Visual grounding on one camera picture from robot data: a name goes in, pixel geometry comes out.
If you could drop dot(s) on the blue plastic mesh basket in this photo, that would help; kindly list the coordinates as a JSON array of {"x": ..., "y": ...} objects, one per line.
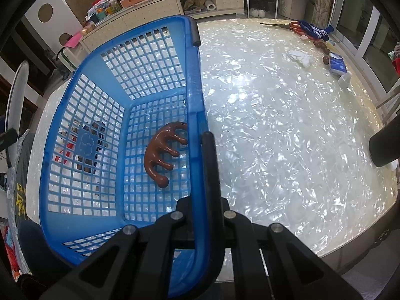
[{"x": 193, "y": 84}]

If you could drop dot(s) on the white oval board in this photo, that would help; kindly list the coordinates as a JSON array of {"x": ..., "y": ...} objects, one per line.
[{"x": 17, "y": 100}]

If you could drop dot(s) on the white panel brown circles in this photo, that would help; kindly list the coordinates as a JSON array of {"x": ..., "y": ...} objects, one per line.
[{"x": 56, "y": 22}]

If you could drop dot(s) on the blue tissue packet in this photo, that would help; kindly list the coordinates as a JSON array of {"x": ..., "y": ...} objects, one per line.
[{"x": 339, "y": 67}]

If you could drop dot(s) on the red patterned cloth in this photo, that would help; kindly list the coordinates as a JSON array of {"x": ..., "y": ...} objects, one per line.
[{"x": 12, "y": 256}]

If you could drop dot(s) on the pair of white shoes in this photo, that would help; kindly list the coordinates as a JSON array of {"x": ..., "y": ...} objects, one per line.
[{"x": 257, "y": 13}]

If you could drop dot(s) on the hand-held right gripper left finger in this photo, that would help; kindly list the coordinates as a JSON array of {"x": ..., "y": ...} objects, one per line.
[{"x": 182, "y": 207}]

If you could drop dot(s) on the black cylindrical bottle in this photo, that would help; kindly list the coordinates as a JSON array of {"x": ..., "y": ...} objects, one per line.
[{"x": 386, "y": 145}]

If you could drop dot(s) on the glass sliding door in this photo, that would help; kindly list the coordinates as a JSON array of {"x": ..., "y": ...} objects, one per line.
[{"x": 368, "y": 37}]

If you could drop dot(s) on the white hard case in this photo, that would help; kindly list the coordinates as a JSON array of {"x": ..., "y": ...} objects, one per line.
[{"x": 67, "y": 57}]

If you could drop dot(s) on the brown wooden beads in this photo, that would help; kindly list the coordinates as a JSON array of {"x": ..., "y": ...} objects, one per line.
[{"x": 318, "y": 43}]

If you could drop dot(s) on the brown oval nut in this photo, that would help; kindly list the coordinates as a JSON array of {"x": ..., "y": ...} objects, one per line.
[
  {"x": 326, "y": 51},
  {"x": 326, "y": 60}
]

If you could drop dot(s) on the blue white knitted glove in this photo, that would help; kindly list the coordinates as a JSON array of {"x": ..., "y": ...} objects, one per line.
[{"x": 314, "y": 31}]

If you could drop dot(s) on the white paper towel roll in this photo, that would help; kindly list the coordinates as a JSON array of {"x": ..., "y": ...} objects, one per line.
[{"x": 210, "y": 6}]

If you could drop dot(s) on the pile of colourful packets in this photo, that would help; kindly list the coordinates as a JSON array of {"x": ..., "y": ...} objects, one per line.
[{"x": 103, "y": 6}]

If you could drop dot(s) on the pink flat board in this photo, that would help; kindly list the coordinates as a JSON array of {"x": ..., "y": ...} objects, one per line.
[{"x": 73, "y": 39}]

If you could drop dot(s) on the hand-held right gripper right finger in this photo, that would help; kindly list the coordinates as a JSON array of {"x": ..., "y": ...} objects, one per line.
[{"x": 210, "y": 162}]

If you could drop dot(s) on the grey shirt yellow print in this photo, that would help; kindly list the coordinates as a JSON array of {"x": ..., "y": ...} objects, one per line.
[{"x": 23, "y": 175}]

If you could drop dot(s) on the beige cloth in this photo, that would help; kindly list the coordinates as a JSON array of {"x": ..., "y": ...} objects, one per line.
[{"x": 193, "y": 0}]

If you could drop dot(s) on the white crumpled tissue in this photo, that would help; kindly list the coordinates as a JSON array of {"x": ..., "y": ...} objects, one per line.
[{"x": 301, "y": 57}]

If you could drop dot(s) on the cream low cabinet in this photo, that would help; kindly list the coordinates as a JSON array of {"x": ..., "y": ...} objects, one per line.
[{"x": 150, "y": 12}]

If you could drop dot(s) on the brown wooden comb massager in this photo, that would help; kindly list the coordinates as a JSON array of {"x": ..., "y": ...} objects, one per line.
[{"x": 154, "y": 153}]

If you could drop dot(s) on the red fabric item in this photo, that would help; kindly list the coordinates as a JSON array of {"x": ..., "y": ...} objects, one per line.
[{"x": 395, "y": 57}]

